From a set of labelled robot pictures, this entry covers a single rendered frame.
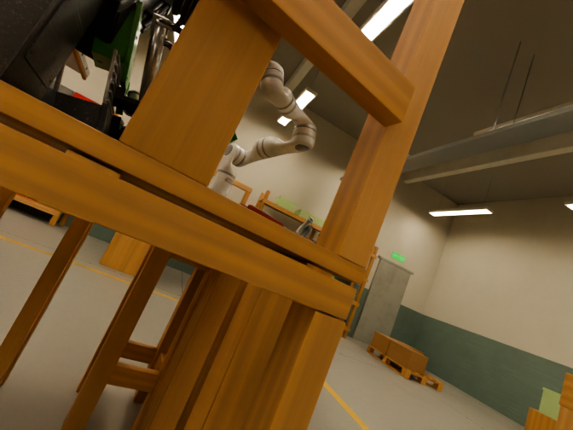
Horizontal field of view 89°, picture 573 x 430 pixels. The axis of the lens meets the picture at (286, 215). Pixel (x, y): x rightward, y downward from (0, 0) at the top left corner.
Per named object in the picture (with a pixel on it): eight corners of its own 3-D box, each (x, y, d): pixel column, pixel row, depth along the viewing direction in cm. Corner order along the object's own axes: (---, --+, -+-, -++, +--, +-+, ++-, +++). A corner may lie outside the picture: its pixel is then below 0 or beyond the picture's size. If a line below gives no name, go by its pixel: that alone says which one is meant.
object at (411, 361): (366, 351, 603) (373, 329, 611) (397, 363, 619) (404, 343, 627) (403, 377, 487) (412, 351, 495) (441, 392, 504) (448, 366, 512)
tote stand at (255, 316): (176, 372, 178) (232, 252, 192) (252, 393, 193) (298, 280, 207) (172, 453, 114) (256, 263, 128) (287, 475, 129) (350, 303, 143)
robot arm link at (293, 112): (298, 85, 96) (294, 107, 94) (320, 129, 120) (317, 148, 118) (273, 89, 100) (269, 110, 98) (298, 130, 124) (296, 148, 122)
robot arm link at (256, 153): (274, 161, 131) (259, 150, 125) (236, 170, 149) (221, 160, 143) (279, 144, 134) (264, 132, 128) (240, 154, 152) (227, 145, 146)
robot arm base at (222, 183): (199, 203, 141) (214, 171, 144) (217, 211, 145) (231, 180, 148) (204, 203, 133) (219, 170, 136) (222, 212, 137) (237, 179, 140)
